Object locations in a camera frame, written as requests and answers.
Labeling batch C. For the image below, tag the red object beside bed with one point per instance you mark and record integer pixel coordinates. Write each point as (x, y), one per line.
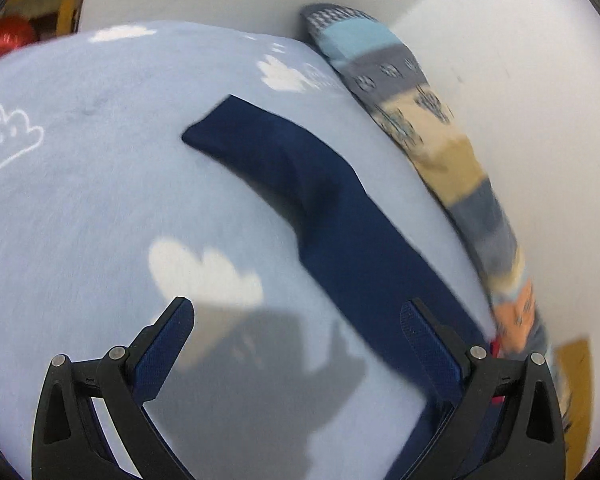
(15, 32)

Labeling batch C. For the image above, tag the navy work jacket red collar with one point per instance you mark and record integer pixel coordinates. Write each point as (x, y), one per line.
(351, 249)

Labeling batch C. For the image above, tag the light blue cloud bedsheet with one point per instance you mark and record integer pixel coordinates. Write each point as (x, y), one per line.
(106, 215)

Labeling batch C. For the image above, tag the colourful striped rolled quilt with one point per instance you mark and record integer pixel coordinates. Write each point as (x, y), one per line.
(385, 77)

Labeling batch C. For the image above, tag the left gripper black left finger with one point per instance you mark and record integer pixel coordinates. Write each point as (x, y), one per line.
(68, 440)

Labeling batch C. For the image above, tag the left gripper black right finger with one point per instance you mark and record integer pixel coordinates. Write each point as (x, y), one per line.
(500, 418)

